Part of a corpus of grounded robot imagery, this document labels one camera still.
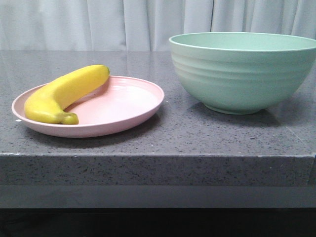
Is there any yellow banana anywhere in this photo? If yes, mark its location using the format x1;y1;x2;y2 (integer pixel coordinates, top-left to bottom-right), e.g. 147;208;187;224
24;65;110;125

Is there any pink plate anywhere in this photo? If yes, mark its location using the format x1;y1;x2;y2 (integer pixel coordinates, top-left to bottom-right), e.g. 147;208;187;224
11;76;164;138

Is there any green bowl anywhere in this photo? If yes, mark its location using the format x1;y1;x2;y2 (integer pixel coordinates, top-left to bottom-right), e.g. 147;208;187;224
169;32;316;115

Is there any white curtain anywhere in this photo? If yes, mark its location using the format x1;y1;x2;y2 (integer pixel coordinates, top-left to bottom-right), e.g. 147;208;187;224
0;0;316;51

